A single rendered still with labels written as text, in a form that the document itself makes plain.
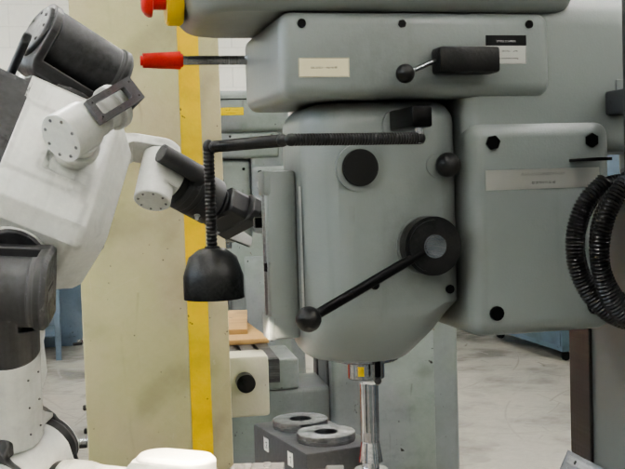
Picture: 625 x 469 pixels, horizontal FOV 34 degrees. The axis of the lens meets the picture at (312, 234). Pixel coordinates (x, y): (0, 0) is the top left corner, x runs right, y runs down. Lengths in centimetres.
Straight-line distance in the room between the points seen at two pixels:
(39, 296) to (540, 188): 63
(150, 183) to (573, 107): 79
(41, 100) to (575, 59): 73
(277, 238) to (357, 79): 22
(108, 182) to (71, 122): 16
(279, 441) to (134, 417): 147
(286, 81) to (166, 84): 185
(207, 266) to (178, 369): 186
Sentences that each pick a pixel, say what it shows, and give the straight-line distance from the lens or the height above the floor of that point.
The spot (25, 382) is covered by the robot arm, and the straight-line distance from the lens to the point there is 140.
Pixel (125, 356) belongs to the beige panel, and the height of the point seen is 105.
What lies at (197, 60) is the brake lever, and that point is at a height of 170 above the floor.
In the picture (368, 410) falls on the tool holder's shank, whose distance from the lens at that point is 134.
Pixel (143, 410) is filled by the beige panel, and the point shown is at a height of 89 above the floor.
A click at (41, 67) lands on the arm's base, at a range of 157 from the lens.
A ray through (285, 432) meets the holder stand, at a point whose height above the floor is 114.
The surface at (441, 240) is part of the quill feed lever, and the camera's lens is 121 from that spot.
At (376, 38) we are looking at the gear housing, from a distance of 121.
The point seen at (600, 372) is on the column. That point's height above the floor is 125.
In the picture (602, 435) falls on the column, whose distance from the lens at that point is 157.
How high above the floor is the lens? 154
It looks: 3 degrees down
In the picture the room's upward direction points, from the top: 2 degrees counter-clockwise
